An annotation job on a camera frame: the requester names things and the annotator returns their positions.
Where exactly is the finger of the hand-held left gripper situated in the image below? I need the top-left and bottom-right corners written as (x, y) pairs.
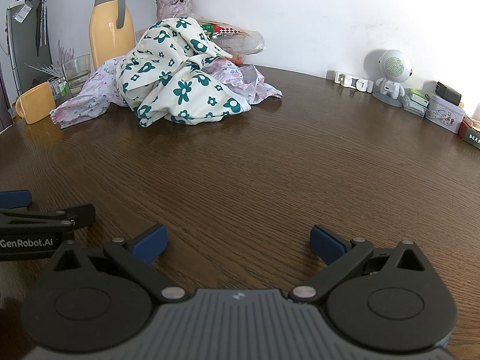
top-left (0, 190), bottom-right (32, 209)
top-left (0, 203), bottom-right (96, 233)

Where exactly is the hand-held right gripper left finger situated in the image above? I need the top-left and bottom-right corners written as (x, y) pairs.
top-left (49, 223), bottom-right (188, 302)

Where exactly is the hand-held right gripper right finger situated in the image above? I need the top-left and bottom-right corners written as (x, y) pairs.
top-left (289, 225), bottom-right (432, 302)

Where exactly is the white green-flowered garment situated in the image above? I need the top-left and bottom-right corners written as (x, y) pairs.
top-left (115, 17), bottom-right (252, 127)

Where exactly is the yellow mug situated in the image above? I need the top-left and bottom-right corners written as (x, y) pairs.
top-left (15, 82), bottom-right (57, 125)

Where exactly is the pink floral garment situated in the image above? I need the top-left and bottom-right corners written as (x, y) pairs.
top-left (50, 56), bottom-right (284, 129)

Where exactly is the clear glass cup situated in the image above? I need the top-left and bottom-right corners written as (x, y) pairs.
top-left (61, 54), bottom-right (92, 96)

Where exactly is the grey refrigerator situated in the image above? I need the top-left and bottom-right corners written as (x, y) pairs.
top-left (0, 1), bottom-right (54, 130)

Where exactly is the white clip gadget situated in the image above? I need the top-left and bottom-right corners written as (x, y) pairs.
top-left (334, 70), bottom-right (374, 94)

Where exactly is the lilac tin box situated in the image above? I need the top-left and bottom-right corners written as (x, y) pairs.
top-left (425, 92), bottom-right (466, 134)

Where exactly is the dark red box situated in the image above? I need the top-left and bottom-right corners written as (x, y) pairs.
top-left (459, 117), bottom-right (480, 151)

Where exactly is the white robot-shaped speaker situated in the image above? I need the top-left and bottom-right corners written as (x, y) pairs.
top-left (365, 49), bottom-right (414, 109)

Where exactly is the yellow thermos jug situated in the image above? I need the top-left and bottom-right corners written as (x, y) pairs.
top-left (89, 0), bottom-right (136, 71)

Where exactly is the small black box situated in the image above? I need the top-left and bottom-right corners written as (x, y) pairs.
top-left (435, 81), bottom-right (463, 106)

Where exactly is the clear plastic snack bag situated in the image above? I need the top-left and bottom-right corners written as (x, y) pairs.
top-left (199, 18), bottom-right (268, 65)

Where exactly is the lilac vase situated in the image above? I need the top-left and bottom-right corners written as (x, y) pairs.
top-left (155, 0), bottom-right (194, 21)

